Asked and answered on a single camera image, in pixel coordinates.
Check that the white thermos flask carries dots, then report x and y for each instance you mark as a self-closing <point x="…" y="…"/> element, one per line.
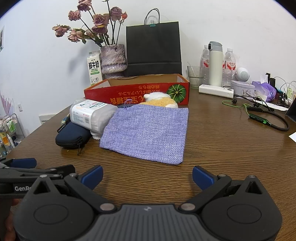
<point x="215" y="69"/>

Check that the white round speaker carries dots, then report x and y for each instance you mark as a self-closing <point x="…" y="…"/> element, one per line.
<point x="242" y="74"/>

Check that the white wall vent panel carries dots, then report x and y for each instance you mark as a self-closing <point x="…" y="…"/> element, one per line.
<point x="45" y="118"/>

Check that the purple woven pouch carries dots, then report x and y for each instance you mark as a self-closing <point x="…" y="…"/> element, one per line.
<point x="145" y="132"/>

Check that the white wall outlet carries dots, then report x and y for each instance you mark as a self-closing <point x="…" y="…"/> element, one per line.
<point x="20" y="107"/>

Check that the white tin box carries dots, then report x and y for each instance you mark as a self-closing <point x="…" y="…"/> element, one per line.
<point x="242" y="88"/>

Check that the red cardboard box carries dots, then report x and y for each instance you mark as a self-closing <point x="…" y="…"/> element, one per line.
<point x="138" y="90"/>

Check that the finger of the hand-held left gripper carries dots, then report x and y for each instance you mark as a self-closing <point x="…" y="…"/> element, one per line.
<point x="23" y="163"/>
<point x="57" y="170"/>

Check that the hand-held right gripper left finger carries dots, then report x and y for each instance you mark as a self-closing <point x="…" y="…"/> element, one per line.
<point x="93" y="176"/>

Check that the purple textured vase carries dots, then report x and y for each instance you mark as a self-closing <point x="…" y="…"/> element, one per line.
<point x="113" y="58"/>

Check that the white power strip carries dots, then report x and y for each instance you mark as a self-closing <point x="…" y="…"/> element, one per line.
<point x="215" y="90"/>

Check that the yellow white plush toy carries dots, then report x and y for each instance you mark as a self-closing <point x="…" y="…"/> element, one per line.
<point x="159" y="100"/>

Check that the dried pink flowers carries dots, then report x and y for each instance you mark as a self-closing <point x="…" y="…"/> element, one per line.
<point x="99" y="20"/>

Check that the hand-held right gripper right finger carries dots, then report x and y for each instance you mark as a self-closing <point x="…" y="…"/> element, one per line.
<point x="202" y="177"/>

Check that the person's left hand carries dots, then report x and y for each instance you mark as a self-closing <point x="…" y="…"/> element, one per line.
<point x="9" y="222"/>

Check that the white paper card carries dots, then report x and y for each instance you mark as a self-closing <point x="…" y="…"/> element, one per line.
<point x="292" y="136"/>

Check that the purple tissue pack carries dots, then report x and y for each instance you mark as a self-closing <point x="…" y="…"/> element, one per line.
<point x="266" y="90"/>

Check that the white paper sheet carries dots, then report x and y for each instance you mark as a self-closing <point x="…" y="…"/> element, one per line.
<point x="276" y="106"/>

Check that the green black neckband earphones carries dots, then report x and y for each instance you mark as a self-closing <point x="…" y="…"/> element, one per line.
<point x="256" y="117"/>

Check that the clear plastic container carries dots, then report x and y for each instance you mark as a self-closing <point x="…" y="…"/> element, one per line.
<point x="87" y="113"/>

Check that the wooden desk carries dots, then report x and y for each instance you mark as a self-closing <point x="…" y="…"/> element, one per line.
<point x="219" y="150"/>

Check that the clear glass cup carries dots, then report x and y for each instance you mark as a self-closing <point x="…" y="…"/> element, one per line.
<point x="195" y="78"/>

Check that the black paper bag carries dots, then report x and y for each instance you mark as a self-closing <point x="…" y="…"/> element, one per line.
<point x="152" y="46"/>

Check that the white green milk carton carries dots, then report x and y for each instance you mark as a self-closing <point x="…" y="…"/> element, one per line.
<point x="94" y="67"/>

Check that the wall poster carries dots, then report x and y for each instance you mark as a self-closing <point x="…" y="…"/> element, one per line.
<point x="1" y="38"/>

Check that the pale purple decorative plant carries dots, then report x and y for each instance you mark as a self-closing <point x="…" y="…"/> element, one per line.
<point x="5" y="103"/>

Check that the navy zip case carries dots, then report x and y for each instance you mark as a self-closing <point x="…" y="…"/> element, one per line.
<point x="71" y="135"/>

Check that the clear water bottle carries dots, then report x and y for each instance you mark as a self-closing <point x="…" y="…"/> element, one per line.
<point x="204" y="67"/>
<point x="229" y="69"/>

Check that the green binder clip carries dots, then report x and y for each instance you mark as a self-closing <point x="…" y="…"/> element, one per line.
<point x="152" y="23"/>

